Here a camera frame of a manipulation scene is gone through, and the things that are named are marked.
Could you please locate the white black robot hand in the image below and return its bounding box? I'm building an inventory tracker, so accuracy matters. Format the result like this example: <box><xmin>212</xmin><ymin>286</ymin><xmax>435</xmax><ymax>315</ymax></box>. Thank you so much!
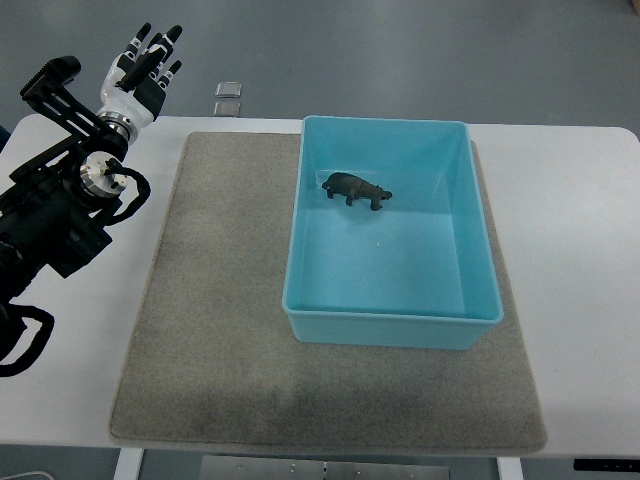
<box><xmin>98</xmin><ymin>23</ymin><xmax>183</xmax><ymax>130</ymax></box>

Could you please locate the brown toy hippo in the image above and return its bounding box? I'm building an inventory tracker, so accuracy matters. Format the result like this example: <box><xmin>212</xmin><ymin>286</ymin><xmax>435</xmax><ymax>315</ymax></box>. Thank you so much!
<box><xmin>321</xmin><ymin>172</ymin><xmax>393</xmax><ymax>211</ymax></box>

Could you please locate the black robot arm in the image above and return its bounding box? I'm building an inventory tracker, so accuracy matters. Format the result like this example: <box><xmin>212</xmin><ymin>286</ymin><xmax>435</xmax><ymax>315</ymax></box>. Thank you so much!
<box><xmin>1</xmin><ymin>56</ymin><xmax>151</xmax><ymax>377</ymax></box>

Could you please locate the blue plastic box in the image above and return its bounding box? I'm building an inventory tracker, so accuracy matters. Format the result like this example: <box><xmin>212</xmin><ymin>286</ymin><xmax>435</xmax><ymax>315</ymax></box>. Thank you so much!
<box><xmin>282</xmin><ymin>116</ymin><xmax>504</xmax><ymax>350</ymax></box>

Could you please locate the lower floor socket plate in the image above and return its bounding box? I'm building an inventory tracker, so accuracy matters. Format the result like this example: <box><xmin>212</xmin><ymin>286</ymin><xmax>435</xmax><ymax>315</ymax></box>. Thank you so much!
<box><xmin>213</xmin><ymin>100</ymin><xmax>241</xmax><ymax>118</ymax></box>

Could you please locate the floor socket plate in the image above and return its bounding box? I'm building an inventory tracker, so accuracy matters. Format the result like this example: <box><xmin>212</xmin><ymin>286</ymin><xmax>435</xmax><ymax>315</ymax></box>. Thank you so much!
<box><xmin>213</xmin><ymin>100</ymin><xmax>241</xmax><ymax>118</ymax></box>
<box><xmin>215</xmin><ymin>81</ymin><xmax>242</xmax><ymax>98</ymax></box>

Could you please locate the upper floor socket plate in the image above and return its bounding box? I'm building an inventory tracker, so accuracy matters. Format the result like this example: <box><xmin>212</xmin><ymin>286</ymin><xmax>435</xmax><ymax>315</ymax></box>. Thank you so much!
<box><xmin>215</xmin><ymin>81</ymin><xmax>242</xmax><ymax>98</ymax></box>

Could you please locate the grey felt mat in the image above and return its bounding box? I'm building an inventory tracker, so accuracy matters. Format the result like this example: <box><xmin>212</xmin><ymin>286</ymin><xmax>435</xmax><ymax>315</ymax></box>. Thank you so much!
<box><xmin>109</xmin><ymin>132</ymin><xmax>547</xmax><ymax>456</ymax></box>

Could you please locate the white table leg left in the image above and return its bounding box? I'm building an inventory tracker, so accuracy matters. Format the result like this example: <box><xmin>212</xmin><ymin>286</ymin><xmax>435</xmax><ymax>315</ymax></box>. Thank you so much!
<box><xmin>113</xmin><ymin>448</ymin><xmax>144</xmax><ymax>480</ymax></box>

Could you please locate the white table leg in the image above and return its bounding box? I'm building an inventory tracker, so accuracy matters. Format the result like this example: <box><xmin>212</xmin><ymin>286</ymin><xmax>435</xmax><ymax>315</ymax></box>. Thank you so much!
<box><xmin>496</xmin><ymin>457</ymin><xmax>524</xmax><ymax>480</ymax></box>
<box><xmin>113</xmin><ymin>448</ymin><xmax>144</xmax><ymax>480</ymax></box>

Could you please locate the metal plate under table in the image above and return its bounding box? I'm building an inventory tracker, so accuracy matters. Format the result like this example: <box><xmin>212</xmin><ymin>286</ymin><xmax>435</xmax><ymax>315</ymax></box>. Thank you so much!
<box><xmin>199</xmin><ymin>456</ymin><xmax>451</xmax><ymax>480</ymax></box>

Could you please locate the white table leg right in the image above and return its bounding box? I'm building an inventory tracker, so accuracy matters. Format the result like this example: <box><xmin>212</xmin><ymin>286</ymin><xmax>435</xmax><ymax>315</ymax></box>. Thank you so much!
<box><xmin>496</xmin><ymin>457</ymin><xmax>524</xmax><ymax>480</ymax></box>

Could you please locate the black table control panel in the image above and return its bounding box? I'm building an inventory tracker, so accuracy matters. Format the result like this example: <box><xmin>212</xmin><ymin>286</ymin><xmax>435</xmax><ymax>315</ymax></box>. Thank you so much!
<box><xmin>573</xmin><ymin>458</ymin><xmax>640</xmax><ymax>473</ymax></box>

